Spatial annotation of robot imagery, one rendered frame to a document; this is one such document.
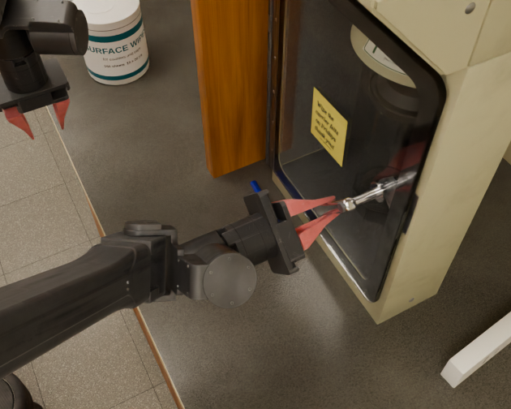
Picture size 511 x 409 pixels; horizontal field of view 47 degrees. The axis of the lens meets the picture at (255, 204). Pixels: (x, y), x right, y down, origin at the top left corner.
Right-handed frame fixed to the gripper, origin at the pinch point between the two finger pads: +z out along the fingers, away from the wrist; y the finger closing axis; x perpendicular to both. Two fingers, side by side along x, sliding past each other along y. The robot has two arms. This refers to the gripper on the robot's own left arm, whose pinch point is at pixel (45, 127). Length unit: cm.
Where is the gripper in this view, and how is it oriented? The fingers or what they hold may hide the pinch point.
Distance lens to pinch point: 95.4
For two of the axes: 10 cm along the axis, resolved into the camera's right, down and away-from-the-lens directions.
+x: -4.6, -6.9, 5.6
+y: 8.9, -3.7, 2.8
